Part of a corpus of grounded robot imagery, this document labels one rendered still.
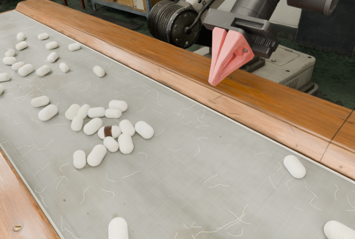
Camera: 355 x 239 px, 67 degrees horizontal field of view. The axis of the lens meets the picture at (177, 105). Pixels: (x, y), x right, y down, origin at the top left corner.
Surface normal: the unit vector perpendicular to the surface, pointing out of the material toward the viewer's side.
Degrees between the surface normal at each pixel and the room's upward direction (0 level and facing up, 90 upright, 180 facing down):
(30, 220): 0
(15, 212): 0
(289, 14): 88
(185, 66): 0
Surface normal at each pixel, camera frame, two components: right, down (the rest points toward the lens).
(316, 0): -0.62, 0.61
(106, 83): -0.08, -0.79
